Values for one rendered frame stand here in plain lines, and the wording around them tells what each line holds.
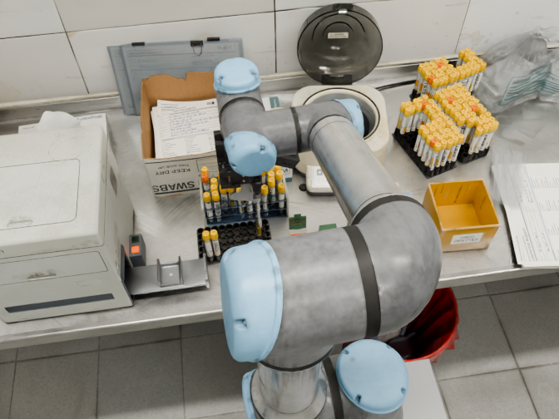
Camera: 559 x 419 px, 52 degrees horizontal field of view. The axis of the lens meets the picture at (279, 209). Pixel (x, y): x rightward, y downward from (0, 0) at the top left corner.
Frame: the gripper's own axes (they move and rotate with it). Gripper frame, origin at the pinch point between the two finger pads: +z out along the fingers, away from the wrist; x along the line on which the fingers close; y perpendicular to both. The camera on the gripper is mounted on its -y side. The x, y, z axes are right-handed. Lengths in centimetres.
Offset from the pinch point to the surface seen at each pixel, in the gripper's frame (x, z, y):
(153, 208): -13.8, 18.1, 24.6
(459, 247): 10.2, 15.7, -45.2
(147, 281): 8.9, 13.9, 25.8
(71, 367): -12, 106, 70
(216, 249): 3.8, 12.8, 10.1
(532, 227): 7, 16, -64
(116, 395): 1, 106, 54
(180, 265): 7.9, 10.7, 18.2
